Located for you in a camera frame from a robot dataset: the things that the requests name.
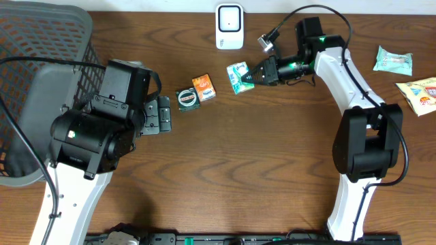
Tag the yellow wet wipes pack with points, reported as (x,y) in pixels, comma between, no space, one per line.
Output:
(420,95)

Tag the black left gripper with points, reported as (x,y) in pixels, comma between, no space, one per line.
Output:
(157,122)

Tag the white barcode scanner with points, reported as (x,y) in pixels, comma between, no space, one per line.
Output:
(229,26)

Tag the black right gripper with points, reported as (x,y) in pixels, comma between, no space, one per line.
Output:
(268,74)

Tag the grey plastic shopping basket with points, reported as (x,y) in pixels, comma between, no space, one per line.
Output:
(36,93)

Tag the orange small tissue pack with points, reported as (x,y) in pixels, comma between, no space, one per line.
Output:
(204,87)

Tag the dark green round-label box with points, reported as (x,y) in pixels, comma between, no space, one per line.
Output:
(187,99)

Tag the small teal tissue pack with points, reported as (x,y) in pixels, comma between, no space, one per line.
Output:
(235,73)

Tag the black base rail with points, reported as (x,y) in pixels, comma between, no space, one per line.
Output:
(126,234)

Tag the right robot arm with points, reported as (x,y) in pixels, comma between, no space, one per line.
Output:
(369,136)

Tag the teal wipes pouch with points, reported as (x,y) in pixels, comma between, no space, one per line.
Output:
(393,63)

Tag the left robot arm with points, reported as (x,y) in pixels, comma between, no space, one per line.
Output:
(84,151)

